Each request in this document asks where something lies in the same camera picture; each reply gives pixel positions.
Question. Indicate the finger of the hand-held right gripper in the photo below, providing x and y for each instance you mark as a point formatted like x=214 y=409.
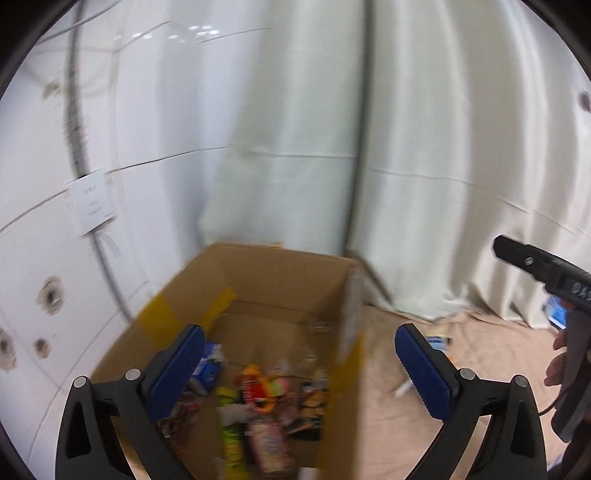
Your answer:
x=521 y=256

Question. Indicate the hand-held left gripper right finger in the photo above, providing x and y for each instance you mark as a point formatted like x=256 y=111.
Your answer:
x=425 y=374

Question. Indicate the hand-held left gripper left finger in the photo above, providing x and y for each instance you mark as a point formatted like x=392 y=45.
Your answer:
x=175 y=374

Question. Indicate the blue white tissue packet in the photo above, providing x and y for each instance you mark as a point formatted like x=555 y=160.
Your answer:
x=210 y=364

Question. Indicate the orange snack packet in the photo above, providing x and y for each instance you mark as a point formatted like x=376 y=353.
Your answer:
x=254 y=387

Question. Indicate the yellow green stick packet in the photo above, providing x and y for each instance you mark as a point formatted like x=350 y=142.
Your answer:
x=231 y=438

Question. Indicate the dark snack packet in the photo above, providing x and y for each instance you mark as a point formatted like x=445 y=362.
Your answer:
x=314 y=401

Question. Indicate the pink snack packet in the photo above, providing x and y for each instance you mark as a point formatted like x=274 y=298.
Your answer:
x=270 y=445

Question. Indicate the cardboard box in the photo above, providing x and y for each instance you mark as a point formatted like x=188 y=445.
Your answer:
x=277 y=286

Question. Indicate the person's right hand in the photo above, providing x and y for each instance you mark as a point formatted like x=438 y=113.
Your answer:
x=555 y=364

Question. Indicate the blue tissue pack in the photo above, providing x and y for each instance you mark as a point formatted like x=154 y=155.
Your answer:
x=556 y=316

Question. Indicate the small blue white packet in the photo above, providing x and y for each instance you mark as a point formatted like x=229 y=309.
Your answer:
x=438 y=344

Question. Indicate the beige blanket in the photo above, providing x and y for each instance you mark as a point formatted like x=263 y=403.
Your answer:
x=383 y=438

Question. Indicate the white paper notice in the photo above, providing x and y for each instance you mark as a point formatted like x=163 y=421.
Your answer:
x=92 y=203

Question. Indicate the white curtain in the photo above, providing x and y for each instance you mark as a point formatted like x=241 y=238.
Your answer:
x=300 y=138

